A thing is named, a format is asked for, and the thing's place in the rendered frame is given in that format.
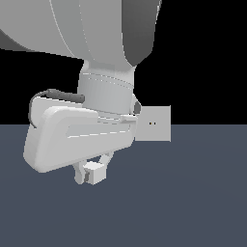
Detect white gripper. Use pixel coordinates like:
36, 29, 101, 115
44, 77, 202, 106
22, 96, 139, 185

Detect white cube charger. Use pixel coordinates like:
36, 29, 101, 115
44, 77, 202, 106
82, 161, 107, 186

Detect grey wall socket plate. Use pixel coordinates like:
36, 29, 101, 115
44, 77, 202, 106
134, 105, 172, 143

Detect dark grey gripper cable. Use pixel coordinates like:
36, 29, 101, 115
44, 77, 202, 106
28, 89, 86, 129

